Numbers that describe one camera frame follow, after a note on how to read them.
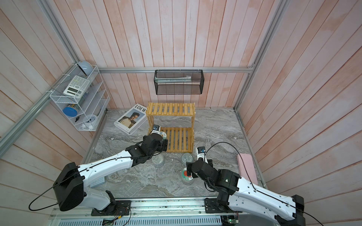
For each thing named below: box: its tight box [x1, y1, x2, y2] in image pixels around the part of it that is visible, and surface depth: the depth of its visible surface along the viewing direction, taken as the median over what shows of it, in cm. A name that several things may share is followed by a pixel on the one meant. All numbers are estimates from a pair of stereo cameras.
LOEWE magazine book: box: [113, 103, 149, 136], surface depth 110 cm
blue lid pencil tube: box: [62, 106, 78, 117], surface depth 78 cm
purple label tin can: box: [181, 152, 194, 167], surface depth 86 cm
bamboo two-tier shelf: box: [172, 102, 196, 154], surface depth 97 cm
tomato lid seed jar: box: [181, 167, 194, 181], surface depth 78 cm
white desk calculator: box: [63, 75, 91, 99], surface depth 78 cm
